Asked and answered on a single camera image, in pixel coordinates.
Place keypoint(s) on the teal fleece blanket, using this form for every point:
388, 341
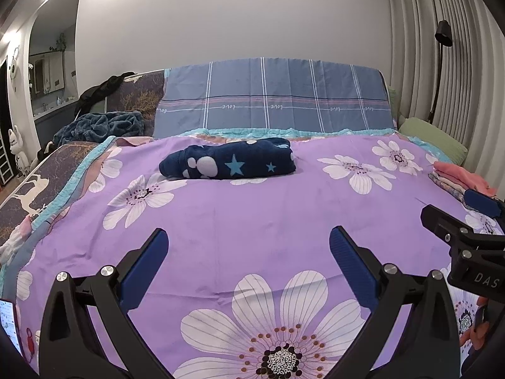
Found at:
102, 126

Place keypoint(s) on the stack of folded clothes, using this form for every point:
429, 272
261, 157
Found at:
461, 175

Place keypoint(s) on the smartphone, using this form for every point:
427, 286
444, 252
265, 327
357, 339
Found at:
8, 323

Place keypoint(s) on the white cat figurine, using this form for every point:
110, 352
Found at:
19, 154

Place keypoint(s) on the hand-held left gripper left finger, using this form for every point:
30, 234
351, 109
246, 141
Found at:
146, 268

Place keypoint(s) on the green pillow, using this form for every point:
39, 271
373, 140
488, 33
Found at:
434, 138

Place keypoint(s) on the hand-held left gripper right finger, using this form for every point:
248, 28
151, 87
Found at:
351, 264

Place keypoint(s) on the person's right hand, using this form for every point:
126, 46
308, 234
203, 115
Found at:
475, 333

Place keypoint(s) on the black jacket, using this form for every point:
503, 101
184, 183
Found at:
98, 92

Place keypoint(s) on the brown deer-print quilt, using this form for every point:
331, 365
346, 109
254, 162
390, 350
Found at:
47, 173

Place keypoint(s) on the brown branch-print headboard cover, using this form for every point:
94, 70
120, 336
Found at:
138, 94

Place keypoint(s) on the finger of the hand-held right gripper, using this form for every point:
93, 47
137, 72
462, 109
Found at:
483, 203
446, 225

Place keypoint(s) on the potted green plant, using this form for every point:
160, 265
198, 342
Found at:
60, 42

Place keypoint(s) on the beige pleated curtain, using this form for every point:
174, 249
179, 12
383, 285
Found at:
465, 67

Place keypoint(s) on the white step ladder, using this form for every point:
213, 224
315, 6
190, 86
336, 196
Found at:
4, 158

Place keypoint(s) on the round wall clock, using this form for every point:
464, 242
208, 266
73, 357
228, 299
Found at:
14, 67

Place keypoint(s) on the blue plaid cloth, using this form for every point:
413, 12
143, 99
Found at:
276, 94

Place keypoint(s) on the wall mirror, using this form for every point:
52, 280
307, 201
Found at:
47, 73

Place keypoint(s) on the purple floral bedsheet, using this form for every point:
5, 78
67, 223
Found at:
256, 205

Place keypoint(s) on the black floor lamp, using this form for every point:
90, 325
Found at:
444, 33

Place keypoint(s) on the navy star-print fleece pajama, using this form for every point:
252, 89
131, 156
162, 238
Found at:
236, 162

